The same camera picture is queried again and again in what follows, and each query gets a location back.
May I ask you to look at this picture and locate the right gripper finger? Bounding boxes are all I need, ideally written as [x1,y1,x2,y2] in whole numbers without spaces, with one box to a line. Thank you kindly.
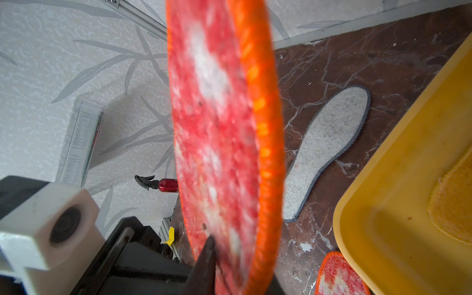
[182,236,216,295]

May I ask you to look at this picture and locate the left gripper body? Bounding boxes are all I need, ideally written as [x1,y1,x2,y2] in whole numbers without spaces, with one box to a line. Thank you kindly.
[71,216,192,295]

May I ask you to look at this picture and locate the red insole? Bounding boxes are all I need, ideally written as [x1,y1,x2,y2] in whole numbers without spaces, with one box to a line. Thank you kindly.
[314,251,371,295]
[167,1,285,295]

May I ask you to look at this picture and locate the grey insole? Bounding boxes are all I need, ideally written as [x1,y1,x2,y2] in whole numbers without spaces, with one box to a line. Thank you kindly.
[283,86,371,222]

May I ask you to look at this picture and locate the yellow insole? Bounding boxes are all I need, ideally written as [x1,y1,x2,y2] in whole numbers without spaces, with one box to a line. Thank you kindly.
[427,149,472,245]

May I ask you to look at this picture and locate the yellow plastic storage box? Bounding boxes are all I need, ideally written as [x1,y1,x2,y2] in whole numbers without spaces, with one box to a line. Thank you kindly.
[333,38,472,295]

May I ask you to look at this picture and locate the red spray bottle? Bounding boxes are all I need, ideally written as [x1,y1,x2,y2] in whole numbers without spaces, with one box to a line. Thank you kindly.
[135,175,179,193]

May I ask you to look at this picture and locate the clear plastic wall shelf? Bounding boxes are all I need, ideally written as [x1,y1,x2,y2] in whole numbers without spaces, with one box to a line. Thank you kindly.
[55,98,104,187]

